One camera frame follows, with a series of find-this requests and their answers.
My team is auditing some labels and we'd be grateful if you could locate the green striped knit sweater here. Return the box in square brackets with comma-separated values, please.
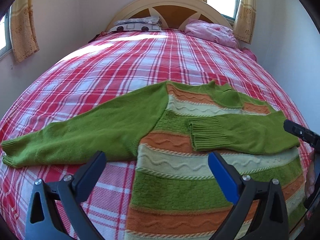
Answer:
[1, 81, 305, 239]

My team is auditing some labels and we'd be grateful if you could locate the person's right hand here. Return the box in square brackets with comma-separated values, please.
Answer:
[304, 151, 316, 198]

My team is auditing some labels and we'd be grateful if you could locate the pink cloth beside bed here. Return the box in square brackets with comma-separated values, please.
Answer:
[241, 47, 257, 62]

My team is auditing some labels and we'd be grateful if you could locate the yellow curtain right of headboard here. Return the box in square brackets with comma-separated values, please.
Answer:
[233, 0, 257, 44]

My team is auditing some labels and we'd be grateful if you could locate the pink floral pillow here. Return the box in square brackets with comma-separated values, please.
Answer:
[184, 19, 239, 49]

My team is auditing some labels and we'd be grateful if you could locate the red plaid bed sheet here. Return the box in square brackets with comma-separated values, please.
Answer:
[1, 30, 311, 239]

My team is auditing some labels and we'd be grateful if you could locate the yellow curtain left window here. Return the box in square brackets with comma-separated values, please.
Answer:
[10, 0, 39, 63]

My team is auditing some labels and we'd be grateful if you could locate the dark cloth at bedside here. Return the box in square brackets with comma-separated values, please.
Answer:
[88, 31, 107, 43]

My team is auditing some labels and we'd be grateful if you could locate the cream wooden headboard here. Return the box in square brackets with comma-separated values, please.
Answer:
[106, 0, 231, 30]

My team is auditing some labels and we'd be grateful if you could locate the grey patterned pillow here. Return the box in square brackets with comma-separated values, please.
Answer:
[107, 16, 162, 33]

